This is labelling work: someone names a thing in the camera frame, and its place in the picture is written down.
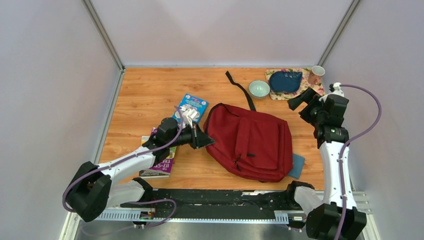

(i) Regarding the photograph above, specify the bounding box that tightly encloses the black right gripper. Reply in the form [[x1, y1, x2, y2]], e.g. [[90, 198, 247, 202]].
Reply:
[[286, 87, 325, 127]]

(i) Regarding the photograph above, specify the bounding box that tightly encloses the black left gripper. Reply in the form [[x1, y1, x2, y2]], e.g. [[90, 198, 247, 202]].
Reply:
[[167, 121, 215, 149]]

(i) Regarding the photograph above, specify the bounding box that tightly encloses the red student backpack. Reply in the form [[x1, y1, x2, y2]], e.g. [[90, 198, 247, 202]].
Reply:
[[203, 72, 294, 183]]

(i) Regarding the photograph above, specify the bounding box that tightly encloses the purple children's book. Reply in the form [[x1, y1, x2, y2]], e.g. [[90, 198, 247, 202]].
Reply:
[[138, 146, 177, 179]]

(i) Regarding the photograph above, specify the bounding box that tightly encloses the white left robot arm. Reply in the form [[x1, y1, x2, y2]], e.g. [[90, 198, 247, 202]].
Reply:
[[62, 117, 215, 222]]

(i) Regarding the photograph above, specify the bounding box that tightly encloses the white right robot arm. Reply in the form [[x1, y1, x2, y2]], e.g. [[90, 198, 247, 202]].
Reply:
[[285, 87, 367, 240]]

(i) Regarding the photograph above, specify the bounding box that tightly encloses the pink mug white inside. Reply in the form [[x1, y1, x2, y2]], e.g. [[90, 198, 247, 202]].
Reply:
[[307, 65, 326, 85]]

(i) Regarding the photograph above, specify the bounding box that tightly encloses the dark blue pencil pouch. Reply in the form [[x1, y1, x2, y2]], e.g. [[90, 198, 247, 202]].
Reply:
[[269, 71, 303, 93]]

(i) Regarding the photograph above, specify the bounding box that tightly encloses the blue puzzle box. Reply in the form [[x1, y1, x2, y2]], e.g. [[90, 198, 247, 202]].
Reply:
[[178, 93, 209, 124]]

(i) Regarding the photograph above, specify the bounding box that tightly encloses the pale blue ceramic bowl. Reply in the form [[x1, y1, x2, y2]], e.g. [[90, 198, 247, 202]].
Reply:
[[248, 80, 271, 99]]

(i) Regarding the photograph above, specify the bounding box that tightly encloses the green yellow book underneath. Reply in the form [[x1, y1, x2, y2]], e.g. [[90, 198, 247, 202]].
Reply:
[[141, 135, 152, 147]]

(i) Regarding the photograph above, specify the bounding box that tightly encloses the teal blue wallet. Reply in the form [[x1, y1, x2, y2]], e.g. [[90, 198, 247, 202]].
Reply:
[[287, 153, 305, 179]]

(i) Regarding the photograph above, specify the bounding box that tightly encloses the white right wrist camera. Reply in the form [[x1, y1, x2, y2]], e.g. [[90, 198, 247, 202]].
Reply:
[[328, 82, 344, 97]]

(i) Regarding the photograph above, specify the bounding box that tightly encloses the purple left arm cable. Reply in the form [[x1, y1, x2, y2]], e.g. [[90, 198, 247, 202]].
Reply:
[[62, 105, 185, 229]]

